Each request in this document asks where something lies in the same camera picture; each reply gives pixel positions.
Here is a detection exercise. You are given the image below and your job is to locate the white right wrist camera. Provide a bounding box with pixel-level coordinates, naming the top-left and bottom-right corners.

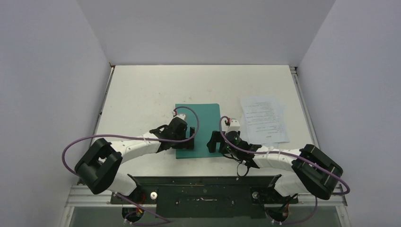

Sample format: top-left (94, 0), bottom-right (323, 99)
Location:
top-left (225, 118), bottom-right (241, 133)

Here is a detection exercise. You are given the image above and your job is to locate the aluminium frame rail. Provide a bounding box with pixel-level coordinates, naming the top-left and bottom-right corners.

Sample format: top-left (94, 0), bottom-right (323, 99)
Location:
top-left (70, 65), bottom-right (350, 227)

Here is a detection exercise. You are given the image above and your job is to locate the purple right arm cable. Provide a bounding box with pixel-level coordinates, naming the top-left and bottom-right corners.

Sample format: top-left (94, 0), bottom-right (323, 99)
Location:
top-left (218, 116), bottom-right (351, 225)

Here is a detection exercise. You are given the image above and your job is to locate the teal plastic folder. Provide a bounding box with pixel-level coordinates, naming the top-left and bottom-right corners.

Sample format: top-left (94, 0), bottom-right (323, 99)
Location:
top-left (175, 104), bottom-right (222, 159)

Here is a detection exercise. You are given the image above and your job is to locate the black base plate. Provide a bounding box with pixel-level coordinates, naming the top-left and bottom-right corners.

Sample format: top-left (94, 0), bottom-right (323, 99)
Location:
top-left (129, 176), bottom-right (298, 218)

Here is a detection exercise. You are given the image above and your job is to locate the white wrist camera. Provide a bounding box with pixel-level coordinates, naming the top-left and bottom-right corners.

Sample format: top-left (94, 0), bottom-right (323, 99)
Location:
top-left (173, 112), bottom-right (186, 122)
top-left (225, 118), bottom-right (241, 133)

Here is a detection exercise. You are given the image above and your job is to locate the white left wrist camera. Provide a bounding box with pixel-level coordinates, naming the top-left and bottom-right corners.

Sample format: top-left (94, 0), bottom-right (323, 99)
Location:
top-left (173, 112), bottom-right (186, 122)

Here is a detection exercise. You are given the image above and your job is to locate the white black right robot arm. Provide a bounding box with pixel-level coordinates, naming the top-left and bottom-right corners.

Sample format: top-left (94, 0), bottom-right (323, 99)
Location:
top-left (207, 131), bottom-right (343, 203)

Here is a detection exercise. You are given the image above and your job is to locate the white paper sheet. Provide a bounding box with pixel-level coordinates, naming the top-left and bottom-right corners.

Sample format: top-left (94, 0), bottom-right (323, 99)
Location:
top-left (276, 101), bottom-right (285, 126)
top-left (240, 96), bottom-right (289, 147)

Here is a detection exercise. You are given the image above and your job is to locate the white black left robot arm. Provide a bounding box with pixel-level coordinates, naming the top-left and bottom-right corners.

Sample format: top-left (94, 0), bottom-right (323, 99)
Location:
top-left (74, 114), bottom-right (197, 204)

